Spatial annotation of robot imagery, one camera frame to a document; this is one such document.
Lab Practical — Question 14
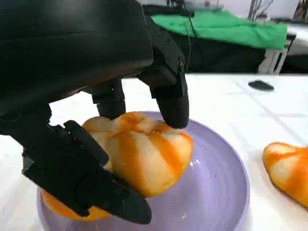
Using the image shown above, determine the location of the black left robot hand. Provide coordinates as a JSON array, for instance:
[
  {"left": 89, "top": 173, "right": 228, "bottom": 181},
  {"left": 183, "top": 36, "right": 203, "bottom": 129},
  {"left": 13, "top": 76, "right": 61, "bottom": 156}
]
[{"left": 0, "top": 0, "right": 190, "bottom": 226}]

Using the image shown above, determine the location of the orange and white bread roll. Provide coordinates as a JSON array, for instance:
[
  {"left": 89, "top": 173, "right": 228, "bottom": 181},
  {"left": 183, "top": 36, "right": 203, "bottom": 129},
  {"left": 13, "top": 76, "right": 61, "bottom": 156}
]
[
  {"left": 41, "top": 111, "right": 193, "bottom": 222},
  {"left": 262, "top": 141, "right": 308, "bottom": 209}
]

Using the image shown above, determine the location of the black desk skirt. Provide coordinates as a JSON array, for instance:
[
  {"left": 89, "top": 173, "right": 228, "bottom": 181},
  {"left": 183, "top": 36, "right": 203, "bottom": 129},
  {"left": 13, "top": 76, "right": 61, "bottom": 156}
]
[{"left": 154, "top": 30, "right": 268, "bottom": 73}]

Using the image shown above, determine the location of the green cloth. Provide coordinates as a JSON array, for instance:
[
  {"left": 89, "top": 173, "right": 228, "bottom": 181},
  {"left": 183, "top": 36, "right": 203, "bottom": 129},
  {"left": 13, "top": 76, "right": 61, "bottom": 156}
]
[{"left": 151, "top": 13, "right": 288, "bottom": 51}]

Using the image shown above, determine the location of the black table grommet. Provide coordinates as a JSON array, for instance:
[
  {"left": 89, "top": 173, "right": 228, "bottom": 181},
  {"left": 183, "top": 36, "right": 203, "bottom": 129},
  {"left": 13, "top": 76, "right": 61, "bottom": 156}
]
[{"left": 248, "top": 80, "right": 275, "bottom": 91}]

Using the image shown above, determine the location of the lilac plate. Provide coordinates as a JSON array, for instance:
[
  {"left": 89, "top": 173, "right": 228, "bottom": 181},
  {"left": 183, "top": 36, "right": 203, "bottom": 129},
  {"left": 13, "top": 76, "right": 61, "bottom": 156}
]
[{"left": 36, "top": 110, "right": 251, "bottom": 231}]

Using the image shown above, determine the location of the white metal rack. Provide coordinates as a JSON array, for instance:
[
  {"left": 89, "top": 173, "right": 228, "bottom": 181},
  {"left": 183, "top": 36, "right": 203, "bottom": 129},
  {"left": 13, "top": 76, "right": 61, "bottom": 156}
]
[{"left": 259, "top": 44, "right": 291, "bottom": 74}]

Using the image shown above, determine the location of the thin black hanging cable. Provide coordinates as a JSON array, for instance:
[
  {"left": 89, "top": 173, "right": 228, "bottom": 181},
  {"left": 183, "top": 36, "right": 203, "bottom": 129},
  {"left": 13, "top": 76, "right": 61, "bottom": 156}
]
[{"left": 184, "top": 11, "right": 195, "bottom": 72}]

